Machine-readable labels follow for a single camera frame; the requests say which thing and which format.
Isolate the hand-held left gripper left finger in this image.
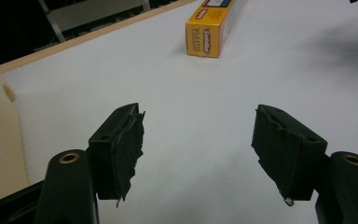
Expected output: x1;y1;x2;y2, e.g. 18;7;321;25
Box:
88;102;146;209

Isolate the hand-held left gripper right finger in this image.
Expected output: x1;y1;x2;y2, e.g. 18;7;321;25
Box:
251;104;328;207

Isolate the yellow plastic wrap box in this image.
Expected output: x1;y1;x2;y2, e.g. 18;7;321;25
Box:
185;0;246;59

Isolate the white chair frame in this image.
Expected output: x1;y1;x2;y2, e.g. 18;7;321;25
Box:
36;0;152;44

